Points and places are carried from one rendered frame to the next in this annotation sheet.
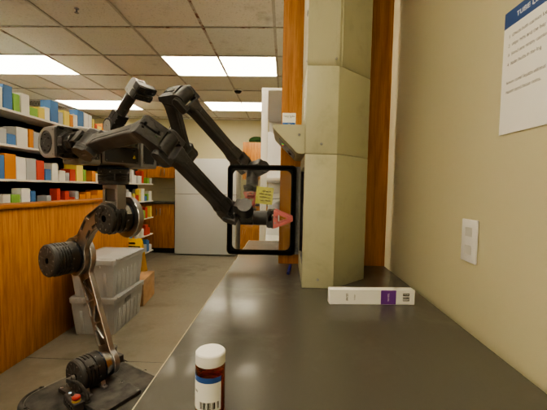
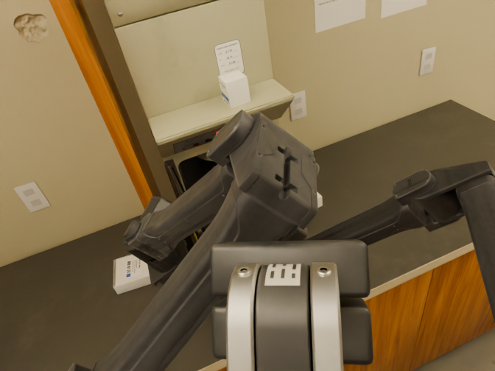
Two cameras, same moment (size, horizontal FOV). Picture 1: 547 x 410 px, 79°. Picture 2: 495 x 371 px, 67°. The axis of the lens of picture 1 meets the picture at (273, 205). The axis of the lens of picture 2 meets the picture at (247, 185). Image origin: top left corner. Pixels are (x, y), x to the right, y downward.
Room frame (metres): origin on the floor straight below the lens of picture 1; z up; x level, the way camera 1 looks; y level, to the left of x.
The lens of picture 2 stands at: (1.50, 0.70, 1.90)
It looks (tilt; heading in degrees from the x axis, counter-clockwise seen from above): 39 degrees down; 254
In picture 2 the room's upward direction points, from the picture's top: 12 degrees counter-clockwise
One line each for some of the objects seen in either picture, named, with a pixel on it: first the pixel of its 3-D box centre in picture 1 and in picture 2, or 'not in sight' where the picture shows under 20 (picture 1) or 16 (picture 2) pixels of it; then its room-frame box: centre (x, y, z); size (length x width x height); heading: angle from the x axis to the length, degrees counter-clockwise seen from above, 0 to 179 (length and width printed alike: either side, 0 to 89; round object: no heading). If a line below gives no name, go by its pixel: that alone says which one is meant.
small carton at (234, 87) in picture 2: (288, 122); (234, 88); (1.27, -0.05, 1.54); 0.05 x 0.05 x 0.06; 89
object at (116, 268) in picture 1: (110, 270); not in sight; (3.02, 1.51, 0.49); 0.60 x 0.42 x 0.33; 178
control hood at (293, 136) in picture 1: (288, 145); (224, 125); (1.31, -0.05, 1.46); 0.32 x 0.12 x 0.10; 178
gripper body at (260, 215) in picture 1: (262, 217); not in sight; (1.29, 0.04, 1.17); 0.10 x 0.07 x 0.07; 177
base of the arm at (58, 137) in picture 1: (72, 141); not in sight; (1.28, 0.78, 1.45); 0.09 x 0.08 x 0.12; 150
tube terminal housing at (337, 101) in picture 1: (334, 180); (213, 139); (1.30, -0.24, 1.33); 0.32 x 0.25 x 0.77; 178
